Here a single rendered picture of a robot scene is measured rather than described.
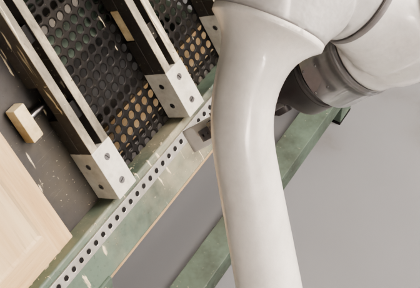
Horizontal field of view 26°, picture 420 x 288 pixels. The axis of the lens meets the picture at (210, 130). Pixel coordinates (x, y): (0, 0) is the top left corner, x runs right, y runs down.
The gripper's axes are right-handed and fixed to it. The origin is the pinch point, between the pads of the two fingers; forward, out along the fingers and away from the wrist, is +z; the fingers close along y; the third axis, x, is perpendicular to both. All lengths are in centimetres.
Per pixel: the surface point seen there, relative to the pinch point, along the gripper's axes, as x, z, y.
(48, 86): -20, 68, -31
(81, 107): -13, 70, -37
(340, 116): 32, 132, -179
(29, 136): -13, 74, -26
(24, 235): 3, 82, -17
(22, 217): 0, 81, -18
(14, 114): -18, 73, -24
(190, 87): -5, 73, -68
